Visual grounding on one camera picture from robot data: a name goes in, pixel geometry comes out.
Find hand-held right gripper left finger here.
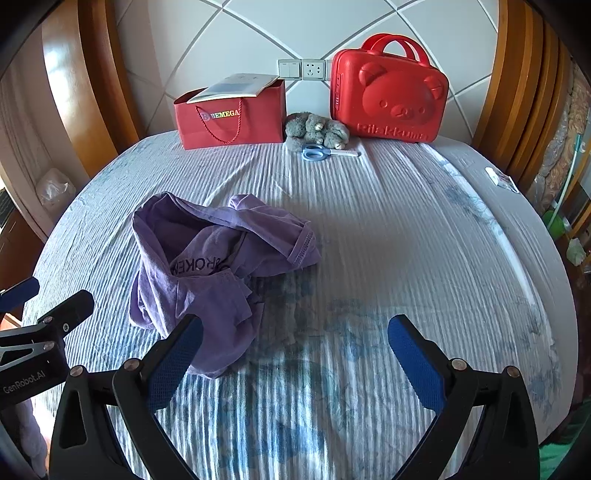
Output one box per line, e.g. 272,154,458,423
48,314,205,480

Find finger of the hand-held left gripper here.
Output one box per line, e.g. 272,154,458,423
28,291,95,342
0,277,40,315

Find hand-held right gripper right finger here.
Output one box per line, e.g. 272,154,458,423
387,314,541,480

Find purple shirt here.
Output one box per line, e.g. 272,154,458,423
128,193,322,379

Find clear plastic bag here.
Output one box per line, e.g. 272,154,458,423
37,168,77,206

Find green plastic container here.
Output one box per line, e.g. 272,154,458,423
545,215,573,238

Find small clear plastic wrapper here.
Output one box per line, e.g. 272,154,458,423
485,167,520,192

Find blue scissors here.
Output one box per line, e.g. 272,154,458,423
301,144,361,161

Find red paper bag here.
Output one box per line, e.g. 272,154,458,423
174,79,286,151

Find grey plush toy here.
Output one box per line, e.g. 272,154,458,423
283,112,350,152

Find red bear suitcase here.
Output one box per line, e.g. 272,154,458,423
329,33,450,144

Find white booklet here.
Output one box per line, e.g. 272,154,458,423
186,73,279,104

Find wooden headboard frame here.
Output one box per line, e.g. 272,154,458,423
41,0,144,176
471,0,573,195

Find white wall socket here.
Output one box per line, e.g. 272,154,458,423
301,58,329,82

